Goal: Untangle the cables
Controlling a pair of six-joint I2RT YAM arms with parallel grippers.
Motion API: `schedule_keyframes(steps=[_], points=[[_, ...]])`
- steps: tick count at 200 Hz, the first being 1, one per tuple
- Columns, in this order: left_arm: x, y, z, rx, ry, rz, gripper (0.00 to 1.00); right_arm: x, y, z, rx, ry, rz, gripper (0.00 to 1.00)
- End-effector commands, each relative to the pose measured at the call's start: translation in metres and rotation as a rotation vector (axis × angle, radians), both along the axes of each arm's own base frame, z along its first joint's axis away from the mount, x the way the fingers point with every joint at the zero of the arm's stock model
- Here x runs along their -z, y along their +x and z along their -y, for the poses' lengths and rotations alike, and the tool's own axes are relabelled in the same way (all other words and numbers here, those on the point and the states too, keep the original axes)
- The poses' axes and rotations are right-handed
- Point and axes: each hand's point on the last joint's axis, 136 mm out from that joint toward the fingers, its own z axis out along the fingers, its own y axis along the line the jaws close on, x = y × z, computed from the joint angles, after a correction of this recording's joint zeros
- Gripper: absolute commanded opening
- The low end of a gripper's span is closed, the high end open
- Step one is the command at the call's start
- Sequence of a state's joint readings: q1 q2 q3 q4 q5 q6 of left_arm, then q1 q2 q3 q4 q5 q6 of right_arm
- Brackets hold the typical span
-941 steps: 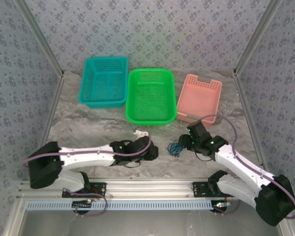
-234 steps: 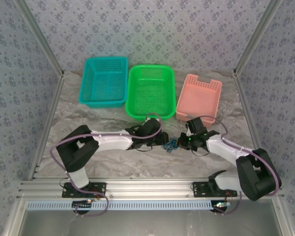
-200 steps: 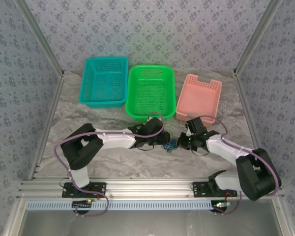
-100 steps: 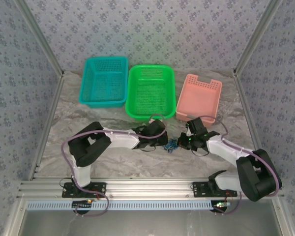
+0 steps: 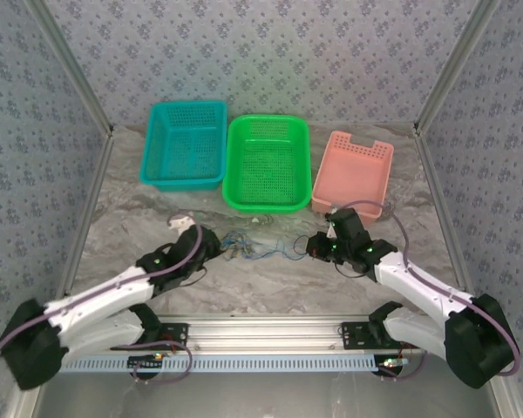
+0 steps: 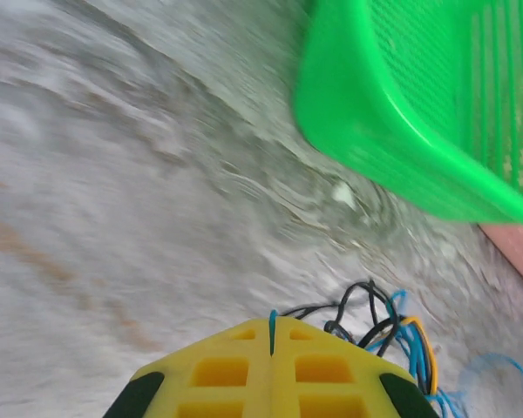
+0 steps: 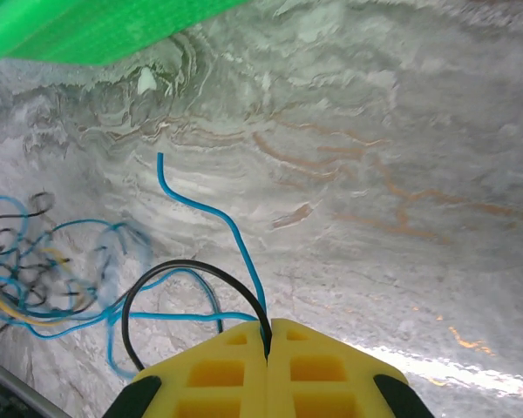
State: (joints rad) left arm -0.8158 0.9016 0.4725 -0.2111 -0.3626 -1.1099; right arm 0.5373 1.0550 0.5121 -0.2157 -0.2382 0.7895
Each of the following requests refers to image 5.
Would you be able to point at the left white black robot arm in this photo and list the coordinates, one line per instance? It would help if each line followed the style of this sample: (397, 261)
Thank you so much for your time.
(96, 292)

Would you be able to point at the pink plastic basket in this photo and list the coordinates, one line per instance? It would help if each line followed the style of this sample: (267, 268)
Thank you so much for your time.
(353, 174)

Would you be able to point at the aluminium base beam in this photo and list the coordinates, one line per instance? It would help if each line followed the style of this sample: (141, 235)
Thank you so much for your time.
(266, 333)

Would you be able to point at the small circuit board with light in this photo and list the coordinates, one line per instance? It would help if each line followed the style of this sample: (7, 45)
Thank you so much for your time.
(144, 362)
(392, 362)

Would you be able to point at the aluminium frame post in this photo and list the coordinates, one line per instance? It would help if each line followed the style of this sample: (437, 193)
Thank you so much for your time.
(457, 65)
(74, 65)

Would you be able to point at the green plastic mesh basket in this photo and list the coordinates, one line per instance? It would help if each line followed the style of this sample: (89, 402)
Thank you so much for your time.
(266, 165)

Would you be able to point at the teal plastic mesh basket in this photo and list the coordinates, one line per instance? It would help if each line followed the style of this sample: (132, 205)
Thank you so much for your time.
(183, 148)

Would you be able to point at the aluminium table edge rail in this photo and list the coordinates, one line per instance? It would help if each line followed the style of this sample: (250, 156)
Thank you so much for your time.
(90, 217)
(445, 217)

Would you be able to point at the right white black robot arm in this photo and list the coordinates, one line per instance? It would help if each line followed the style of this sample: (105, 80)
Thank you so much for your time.
(418, 283)

